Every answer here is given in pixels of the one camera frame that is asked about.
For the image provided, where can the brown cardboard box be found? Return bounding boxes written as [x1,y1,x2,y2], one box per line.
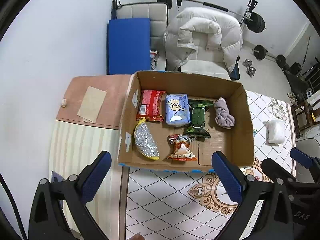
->
[117,71,254,172]

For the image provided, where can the blue folded exercise mat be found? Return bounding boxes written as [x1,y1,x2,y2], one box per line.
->
[107,18,151,75]

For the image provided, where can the light blue tissue pack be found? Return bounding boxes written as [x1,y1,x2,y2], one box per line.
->
[165,94,191,127]

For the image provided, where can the green wet wipes pack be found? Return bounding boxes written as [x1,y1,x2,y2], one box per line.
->
[185,99,214,139]

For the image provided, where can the black barbell with plates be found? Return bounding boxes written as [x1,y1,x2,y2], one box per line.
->
[156,0,266,33]

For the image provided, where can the silver yellow scrub sponge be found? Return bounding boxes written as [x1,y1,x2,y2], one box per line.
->
[134,118,159,161]

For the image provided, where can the red snack package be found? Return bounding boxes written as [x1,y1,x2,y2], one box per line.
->
[136,90,167,122]

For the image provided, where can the operator hand fingertip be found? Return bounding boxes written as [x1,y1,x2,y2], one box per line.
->
[130,233,145,240]

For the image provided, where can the patterned white tablecloth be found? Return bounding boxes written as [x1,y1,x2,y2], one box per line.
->
[49,91,295,239]

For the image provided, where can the white cotton pads bag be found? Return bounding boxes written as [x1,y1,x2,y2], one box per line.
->
[266,119,285,144]

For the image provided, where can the orange panda snack bag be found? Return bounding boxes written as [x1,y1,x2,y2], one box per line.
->
[167,134,197,161]

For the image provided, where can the pink table mat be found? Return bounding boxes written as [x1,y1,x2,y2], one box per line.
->
[56,75,131,129]

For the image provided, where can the purple cloth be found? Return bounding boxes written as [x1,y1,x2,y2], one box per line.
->
[214,98,235,129]

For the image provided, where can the small chrome dumbbell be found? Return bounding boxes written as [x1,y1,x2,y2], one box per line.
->
[242,59,256,77]

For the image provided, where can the black dumbbell on floor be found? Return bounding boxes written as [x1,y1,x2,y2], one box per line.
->
[253,44,289,69]

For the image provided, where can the white padded armchair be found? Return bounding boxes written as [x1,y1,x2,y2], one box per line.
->
[167,53,231,80]

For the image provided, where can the white puffer jacket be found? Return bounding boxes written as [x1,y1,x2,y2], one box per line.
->
[163,7,243,74]

